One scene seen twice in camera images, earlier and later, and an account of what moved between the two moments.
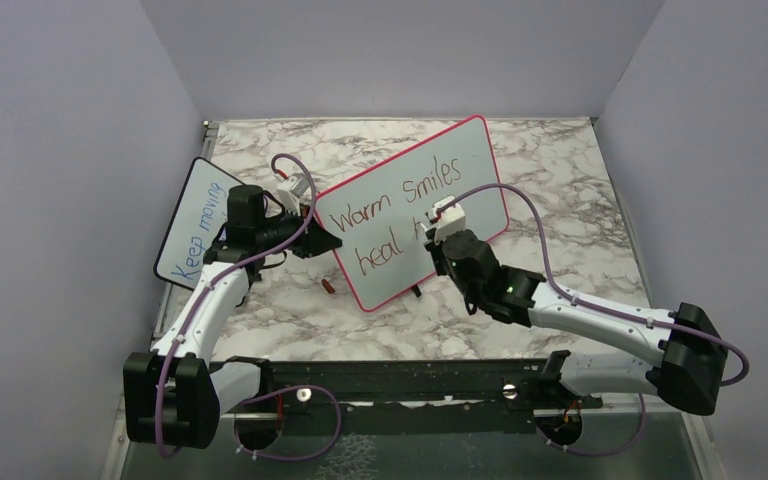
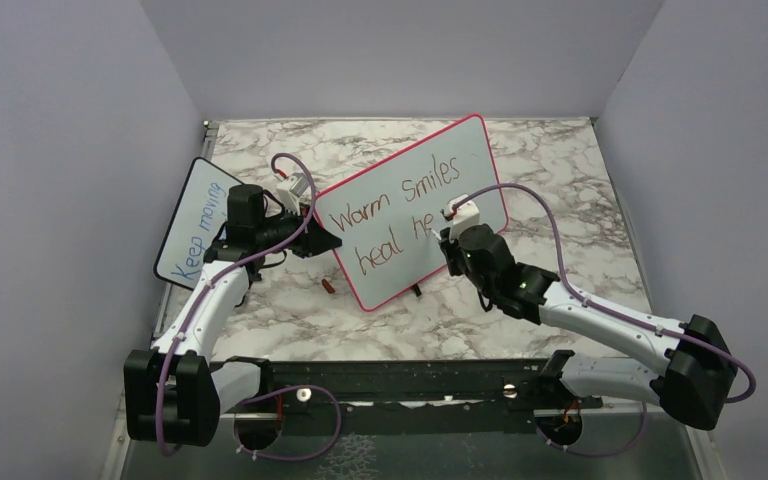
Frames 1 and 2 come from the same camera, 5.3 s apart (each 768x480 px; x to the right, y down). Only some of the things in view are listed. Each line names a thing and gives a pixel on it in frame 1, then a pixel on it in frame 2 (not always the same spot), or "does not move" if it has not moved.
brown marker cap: [328, 287] does not move
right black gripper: [436, 249] → [450, 248]
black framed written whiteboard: [200, 215] does not move
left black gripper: [314, 240] does not move
